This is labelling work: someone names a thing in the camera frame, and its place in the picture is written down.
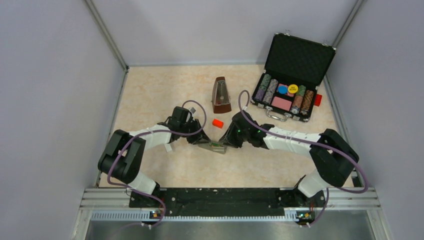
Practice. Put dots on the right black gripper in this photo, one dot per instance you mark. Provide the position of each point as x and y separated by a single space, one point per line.
229 138

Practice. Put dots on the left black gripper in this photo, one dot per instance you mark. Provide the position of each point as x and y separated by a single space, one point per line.
200 137

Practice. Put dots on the green battery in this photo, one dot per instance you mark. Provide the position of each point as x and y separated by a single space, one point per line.
216 145

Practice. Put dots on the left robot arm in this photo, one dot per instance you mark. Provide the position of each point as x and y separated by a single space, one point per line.
122 156

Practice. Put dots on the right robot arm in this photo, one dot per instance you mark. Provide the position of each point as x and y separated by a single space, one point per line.
333 157

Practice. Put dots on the orange red block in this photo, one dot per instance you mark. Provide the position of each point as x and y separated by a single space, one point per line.
218 123

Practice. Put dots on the brown wooden metronome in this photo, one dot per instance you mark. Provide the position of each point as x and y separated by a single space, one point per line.
221 102

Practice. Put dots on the pink card deck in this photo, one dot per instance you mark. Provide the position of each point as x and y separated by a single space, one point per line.
281 103

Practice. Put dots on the blue chip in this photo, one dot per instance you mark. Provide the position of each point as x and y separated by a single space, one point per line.
282 89

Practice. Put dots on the yellow big blind chip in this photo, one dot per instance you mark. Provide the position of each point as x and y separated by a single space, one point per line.
293 89

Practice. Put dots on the black poker chip case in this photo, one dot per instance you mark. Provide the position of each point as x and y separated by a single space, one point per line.
293 60

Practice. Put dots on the red block behind case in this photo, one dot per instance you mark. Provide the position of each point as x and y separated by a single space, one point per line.
318 100

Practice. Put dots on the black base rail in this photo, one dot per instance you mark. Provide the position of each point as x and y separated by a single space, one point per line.
228 202

